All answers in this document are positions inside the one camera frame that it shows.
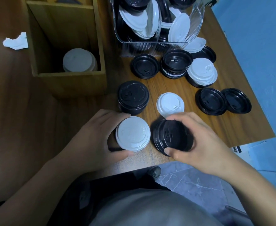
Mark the person's left hand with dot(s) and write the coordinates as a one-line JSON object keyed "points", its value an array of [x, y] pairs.
{"points": [[90, 148]]}

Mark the person's right hand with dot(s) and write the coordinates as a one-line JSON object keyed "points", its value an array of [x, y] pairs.
{"points": [[211, 150]]}

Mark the white domed cup lid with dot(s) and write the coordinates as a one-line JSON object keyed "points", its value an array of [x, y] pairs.
{"points": [[133, 134]]}

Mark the large white cup lid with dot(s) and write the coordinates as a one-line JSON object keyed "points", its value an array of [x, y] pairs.
{"points": [[169, 103]]}

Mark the wooden three-compartment organizer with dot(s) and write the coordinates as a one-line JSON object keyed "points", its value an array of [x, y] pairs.
{"points": [[69, 84]]}

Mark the pile of black and white cup lids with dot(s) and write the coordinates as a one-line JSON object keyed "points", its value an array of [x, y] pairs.
{"points": [[138, 21]]}

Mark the person's left forearm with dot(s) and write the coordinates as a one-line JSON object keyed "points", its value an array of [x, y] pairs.
{"points": [[34, 195]]}

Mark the person's right forearm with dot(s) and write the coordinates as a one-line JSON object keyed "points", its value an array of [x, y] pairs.
{"points": [[258, 190]]}

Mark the dark shoe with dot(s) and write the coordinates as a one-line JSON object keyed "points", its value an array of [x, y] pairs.
{"points": [[154, 172]]}

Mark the grey shirt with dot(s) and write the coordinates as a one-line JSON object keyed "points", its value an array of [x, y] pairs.
{"points": [[152, 209]]}

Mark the crumpled white tissue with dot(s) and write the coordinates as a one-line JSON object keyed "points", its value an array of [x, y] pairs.
{"points": [[16, 42]]}

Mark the clear plastic container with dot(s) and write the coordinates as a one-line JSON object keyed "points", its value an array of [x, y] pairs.
{"points": [[196, 21]]}

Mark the cream tote bag black print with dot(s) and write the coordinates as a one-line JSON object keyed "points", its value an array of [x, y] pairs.
{"points": [[215, 1]]}

